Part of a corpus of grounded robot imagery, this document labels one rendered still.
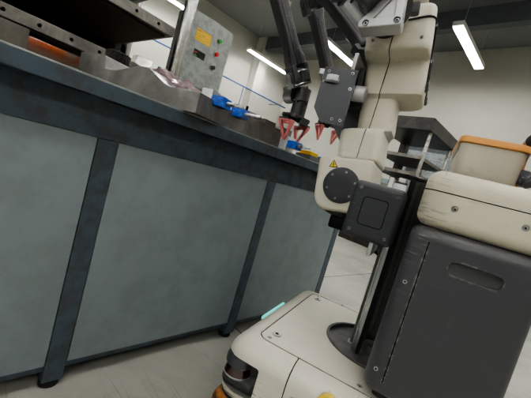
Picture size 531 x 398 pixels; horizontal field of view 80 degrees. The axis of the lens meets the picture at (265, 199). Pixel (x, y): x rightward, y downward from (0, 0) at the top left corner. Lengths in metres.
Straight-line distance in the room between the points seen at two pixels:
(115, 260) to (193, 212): 0.27
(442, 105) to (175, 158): 7.49
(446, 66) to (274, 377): 8.05
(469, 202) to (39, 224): 0.93
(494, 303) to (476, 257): 0.09
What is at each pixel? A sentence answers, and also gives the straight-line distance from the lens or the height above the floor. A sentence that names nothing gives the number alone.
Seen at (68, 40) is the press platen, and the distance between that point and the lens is 1.72.
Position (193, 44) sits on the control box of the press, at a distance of 2.06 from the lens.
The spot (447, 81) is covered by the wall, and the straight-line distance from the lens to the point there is 8.34.
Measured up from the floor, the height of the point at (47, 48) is 0.94.
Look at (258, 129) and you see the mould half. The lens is 1.19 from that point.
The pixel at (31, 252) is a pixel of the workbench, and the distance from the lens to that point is 0.91.
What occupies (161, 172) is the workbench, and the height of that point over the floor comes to 0.62.
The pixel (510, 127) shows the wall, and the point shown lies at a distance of 7.70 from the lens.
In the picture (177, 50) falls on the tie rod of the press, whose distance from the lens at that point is 1.86.
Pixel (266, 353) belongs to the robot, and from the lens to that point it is 0.88.
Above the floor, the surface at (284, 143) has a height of 0.82.
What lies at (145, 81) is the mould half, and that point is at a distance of 1.02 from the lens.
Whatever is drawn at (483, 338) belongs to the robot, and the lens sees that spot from 0.80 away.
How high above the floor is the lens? 0.71
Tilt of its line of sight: 5 degrees down
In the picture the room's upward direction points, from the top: 16 degrees clockwise
